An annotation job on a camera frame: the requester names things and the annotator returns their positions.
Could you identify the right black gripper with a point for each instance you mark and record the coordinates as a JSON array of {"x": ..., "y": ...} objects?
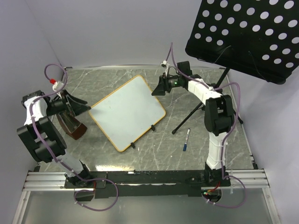
[{"x": 163, "y": 86}]

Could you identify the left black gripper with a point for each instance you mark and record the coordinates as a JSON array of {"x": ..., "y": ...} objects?
[{"x": 77, "y": 108}]

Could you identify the yellow framed whiteboard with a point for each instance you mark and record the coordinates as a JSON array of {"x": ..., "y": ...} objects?
[{"x": 127, "y": 113}]

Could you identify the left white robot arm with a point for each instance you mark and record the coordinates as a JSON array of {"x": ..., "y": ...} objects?
[{"x": 42, "y": 139}]

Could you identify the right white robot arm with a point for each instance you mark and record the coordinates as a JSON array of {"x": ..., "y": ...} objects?
[{"x": 219, "y": 116}]

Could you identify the brown whiteboard eraser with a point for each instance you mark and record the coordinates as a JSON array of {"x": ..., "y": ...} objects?
[{"x": 71, "y": 126}]

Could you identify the blue whiteboard marker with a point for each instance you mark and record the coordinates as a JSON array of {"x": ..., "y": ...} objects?
[{"x": 186, "y": 139}]

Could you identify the black base crossbar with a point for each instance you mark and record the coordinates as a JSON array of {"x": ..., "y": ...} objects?
[{"x": 151, "y": 183}]

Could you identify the black perforated music stand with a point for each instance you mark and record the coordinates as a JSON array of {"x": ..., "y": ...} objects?
[{"x": 259, "y": 38}]

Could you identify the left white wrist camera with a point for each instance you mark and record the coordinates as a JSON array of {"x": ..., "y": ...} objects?
[{"x": 57, "y": 86}]

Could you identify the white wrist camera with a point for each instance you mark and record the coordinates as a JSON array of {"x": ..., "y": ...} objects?
[
  {"x": 57, "y": 86},
  {"x": 164, "y": 64}
]

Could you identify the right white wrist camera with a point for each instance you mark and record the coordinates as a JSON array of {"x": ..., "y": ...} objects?
[{"x": 164, "y": 64}]

